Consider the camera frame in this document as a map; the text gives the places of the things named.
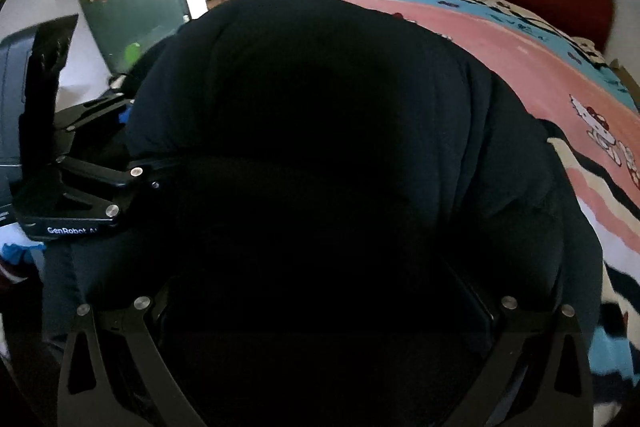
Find blue white cloth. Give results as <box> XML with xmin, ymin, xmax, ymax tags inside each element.
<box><xmin>0</xmin><ymin>227</ymin><xmax>48</xmax><ymax>280</ymax></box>

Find olive green blanket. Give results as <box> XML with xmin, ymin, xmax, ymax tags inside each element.
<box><xmin>606</xmin><ymin>57</ymin><xmax>632</xmax><ymax>82</ymax></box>

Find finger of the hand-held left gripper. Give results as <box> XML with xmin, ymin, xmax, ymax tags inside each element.
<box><xmin>56</xmin><ymin>154</ymin><xmax>190</xmax><ymax>222</ymax></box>
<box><xmin>54</xmin><ymin>92</ymin><xmax>133</xmax><ymax>134</ymax></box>

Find black hooded jacket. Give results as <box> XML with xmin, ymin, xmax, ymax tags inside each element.
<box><xmin>42</xmin><ymin>0</ymin><xmax>606</xmax><ymax>427</ymax></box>

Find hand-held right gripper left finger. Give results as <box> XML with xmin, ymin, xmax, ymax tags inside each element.
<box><xmin>56</xmin><ymin>277</ymin><xmax>213</xmax><ymax>427</ymax></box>

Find cartoon cat printed bed sheet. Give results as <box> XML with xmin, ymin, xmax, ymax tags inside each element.
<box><xmin>295</xmin><ymin>0</ymin><xmax>640</xmax><ymax>427</ymax></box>

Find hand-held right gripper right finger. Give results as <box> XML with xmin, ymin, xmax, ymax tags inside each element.
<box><xmin>445</xmin><ymin>264</ymin><xmax>597</xmax><ymax>427</ymax></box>

